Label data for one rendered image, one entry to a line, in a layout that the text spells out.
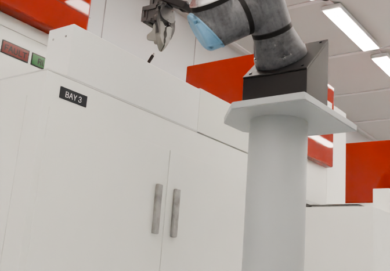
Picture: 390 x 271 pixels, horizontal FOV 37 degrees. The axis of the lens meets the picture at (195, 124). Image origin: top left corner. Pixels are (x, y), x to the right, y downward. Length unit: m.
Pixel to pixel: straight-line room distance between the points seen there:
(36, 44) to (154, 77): 0.67
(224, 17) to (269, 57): 0.18
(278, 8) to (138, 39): 3.47
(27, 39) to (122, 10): 2.75
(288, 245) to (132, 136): 0.51
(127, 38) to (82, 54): 3.40
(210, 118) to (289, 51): 0.43
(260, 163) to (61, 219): 0.52
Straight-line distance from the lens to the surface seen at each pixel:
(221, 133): 1.98
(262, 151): 1.55
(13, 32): 2.21
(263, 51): 1.64
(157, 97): 1.73
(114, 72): 1.60
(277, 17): 1.62
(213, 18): 1.56
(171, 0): 1.89
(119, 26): 4.87
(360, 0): 5.23
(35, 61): 2.25
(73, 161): 1.46
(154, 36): 1.87
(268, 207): 1.52
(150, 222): 1.67
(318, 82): 1.64
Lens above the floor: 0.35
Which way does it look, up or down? 15 degrees up
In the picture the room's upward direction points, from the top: 4 degrees clockwise
